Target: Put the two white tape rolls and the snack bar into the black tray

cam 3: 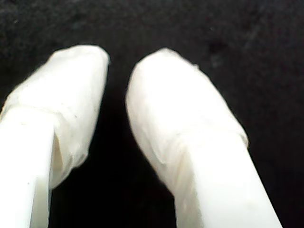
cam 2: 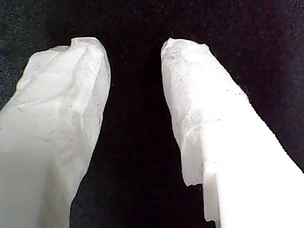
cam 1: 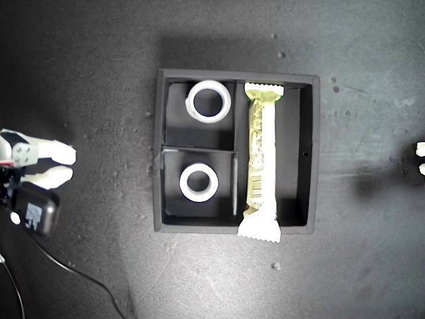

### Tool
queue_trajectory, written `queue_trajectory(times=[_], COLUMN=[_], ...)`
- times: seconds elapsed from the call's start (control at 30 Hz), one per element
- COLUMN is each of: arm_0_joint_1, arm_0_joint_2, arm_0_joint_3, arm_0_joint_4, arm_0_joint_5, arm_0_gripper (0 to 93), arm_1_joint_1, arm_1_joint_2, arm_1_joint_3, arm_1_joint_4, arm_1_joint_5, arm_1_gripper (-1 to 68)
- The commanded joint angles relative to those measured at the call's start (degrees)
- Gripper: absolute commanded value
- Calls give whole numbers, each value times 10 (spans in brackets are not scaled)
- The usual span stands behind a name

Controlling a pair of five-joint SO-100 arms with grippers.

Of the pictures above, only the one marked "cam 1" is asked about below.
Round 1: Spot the snack bar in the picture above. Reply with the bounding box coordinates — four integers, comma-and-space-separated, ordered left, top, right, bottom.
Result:
236, 82, 286, 244

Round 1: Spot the white tape roll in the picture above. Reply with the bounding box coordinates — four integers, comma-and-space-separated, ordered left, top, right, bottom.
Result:
179, 162, 219, 203
185, 79, 232, 124

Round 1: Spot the black tray with wells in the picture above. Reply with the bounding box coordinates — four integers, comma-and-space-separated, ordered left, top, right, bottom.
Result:
153, 68, 320, 235

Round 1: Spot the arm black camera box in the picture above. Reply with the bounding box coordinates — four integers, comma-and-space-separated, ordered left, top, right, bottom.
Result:
9, 185, 62, 237

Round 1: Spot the thin black cable white plug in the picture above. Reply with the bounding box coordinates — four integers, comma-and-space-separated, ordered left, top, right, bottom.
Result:
0, 254, 27, 319

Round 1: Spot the camera black cable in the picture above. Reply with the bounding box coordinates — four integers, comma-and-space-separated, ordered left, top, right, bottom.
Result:
38, 239, 128, 319

